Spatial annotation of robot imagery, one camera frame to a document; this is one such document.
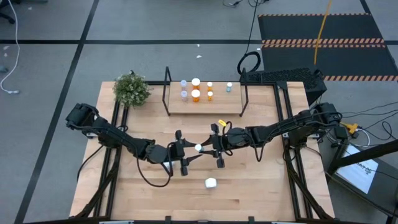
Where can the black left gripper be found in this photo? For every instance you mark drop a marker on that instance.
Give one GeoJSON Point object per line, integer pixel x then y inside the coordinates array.
{"type": "Point", "coordinates": [175, 152]}

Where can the black metal rig frame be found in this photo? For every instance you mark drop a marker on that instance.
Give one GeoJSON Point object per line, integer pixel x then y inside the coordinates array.
{"type": "Point", "coordinates": [281, 84]}

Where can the black perforated computer tower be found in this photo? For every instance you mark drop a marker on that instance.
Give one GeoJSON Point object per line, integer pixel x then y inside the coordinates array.
{"type": "Point", "coordinates": [289, 76]}

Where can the green potted plant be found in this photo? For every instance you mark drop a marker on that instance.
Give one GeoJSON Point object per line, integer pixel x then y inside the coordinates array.
{"type": "Point", "coordinates": [132, 90]}

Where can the small amber pill vial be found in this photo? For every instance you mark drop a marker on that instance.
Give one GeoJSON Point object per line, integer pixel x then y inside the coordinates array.
{"type": "Point", "coordinates": [210, 84]}
{"type": "Point", "coordinates": [210, 94]}

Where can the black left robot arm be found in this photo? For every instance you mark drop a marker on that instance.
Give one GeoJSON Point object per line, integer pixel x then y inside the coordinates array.
{"type": "Point", "coordinates": [109, 133]}

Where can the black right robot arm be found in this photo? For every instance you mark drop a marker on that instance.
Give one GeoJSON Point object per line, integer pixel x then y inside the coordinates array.
{"type": "Point", "coordinates": [280, 127]}

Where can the black hazard-striped floor mat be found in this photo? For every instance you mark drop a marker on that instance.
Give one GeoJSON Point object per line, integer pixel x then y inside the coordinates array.
{"type": "Point", "coordinates": [342, 59]}

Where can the black office chair base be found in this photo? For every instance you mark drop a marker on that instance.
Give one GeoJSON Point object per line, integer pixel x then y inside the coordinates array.
{"type": "Point", "coordinates": [6, 17]}

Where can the black stand beam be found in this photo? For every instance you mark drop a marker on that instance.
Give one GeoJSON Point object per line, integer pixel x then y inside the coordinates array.
{"type": "Point", "coordinates": [367, 153]}

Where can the yellow tape tag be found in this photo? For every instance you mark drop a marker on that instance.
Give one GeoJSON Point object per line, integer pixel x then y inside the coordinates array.
{"type": "Point", "coordinates": [222, 122]}

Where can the blue pill vial white cap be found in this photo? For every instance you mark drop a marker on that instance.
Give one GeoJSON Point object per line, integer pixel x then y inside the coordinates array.
{"type": "Point", "coordinates": [198, 147]}
{"type": "Point", "coordinates": [229, 85]}

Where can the wooden shelf black metal frame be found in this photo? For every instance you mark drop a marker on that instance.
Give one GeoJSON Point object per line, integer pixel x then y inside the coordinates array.
{"type": "Point", "coordinates": [224, 104]}

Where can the large amber pill bottle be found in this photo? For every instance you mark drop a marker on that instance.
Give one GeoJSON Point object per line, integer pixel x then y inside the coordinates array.
{"type": "Point", "coordinates": [195, 82]}
{"type": "Point", "coordinates": [195, 94]}

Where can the white-screen monitor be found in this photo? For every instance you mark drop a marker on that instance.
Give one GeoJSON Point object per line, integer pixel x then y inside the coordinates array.
{"type": "Point", "coordinates": [357, 171]}

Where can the clear pill bottle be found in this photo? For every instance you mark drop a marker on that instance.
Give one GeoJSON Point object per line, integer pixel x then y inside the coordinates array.
{"type": "Point", "coordinates": [184, 95]}
{"type": "Point", "coordinates": [183, 83]}

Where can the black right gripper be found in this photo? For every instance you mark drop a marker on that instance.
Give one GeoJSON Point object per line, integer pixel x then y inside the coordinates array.
{"type": "Point", "coordinates": [222, 143]}

